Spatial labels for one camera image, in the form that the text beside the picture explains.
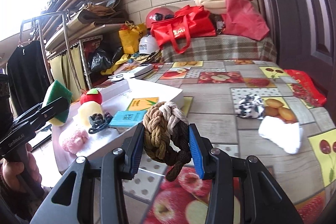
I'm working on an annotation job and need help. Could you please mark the white power bank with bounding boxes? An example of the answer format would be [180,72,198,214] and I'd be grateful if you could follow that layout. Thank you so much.
[123,64,153,79]

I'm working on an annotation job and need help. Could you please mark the fruit pattern tablecloth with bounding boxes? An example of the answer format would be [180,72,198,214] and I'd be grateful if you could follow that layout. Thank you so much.
[92,60,336,224]

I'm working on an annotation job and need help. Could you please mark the blue tissue pack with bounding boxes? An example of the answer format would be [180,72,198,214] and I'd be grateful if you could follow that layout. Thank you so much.
[109,110,146,128]

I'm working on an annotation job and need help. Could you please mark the white cloth glove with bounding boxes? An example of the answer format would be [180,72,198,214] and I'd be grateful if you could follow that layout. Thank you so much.
[258,116,303,155]

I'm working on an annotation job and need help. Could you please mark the pink fluffy plush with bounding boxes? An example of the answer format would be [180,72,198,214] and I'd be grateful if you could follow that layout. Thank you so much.
[59,130,89,154]

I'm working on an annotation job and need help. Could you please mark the red helmet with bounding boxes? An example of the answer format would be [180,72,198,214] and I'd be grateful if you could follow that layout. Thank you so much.
[145,7,174,29]

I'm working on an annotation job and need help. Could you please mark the dark red fabric bag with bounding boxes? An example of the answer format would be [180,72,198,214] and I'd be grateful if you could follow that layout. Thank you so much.
[222,0,270,41]

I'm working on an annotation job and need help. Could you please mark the pale yellow sponge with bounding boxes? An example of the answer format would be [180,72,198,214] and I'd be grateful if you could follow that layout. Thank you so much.
[77,101,103,127]

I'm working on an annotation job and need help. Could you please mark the white helmet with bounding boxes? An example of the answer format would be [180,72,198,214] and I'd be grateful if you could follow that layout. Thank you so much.
[138,35,159,55]

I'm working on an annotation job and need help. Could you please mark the white round charger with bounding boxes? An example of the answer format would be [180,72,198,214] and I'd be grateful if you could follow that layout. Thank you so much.
[108,73,125,83]

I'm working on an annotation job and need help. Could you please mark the plaid blanket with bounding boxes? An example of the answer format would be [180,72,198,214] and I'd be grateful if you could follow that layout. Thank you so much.
[162,35,277,63]

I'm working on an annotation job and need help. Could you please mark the white foam box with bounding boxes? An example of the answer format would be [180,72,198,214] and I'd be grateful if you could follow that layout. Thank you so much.
[51,78,185,175]

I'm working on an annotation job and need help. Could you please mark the red apple plush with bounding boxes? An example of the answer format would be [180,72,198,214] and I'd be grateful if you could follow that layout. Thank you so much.
[80,88,102,105]

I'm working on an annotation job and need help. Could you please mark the black hanging garment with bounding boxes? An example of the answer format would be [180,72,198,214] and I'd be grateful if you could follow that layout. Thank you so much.
[7,41,50,115]

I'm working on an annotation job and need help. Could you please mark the grey blue hair ties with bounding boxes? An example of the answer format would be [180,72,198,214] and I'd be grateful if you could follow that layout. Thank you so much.
[88,111,114,134]

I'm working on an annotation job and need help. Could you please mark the red plastic bag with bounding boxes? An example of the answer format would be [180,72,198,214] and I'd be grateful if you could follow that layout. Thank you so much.
[285,69,327,109]

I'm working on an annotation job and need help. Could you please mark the black white patterned scrunchie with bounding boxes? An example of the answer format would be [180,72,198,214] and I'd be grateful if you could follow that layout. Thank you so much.
[235,94,265,120]

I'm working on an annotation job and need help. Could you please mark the yellow shopping bag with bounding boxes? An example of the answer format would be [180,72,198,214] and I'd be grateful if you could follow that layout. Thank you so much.
[118,21,147,55]

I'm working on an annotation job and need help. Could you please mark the person left hand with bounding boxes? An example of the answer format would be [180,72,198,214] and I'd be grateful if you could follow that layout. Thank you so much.
[2,143,42,193]

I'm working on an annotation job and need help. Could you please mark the glossy red tote bag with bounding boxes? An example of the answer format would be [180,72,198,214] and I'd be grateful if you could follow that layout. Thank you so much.
[150,5,217,54]

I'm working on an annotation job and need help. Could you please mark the black plastic bag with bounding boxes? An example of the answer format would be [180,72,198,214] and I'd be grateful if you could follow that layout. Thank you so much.
[87,47,123,73]

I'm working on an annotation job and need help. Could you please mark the yellow green sponge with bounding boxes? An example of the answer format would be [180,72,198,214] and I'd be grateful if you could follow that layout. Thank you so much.
[42,80,72,126]

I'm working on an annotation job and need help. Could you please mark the metal storage shelf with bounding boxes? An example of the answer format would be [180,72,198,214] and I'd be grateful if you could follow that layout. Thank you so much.
[19,0,129,90]

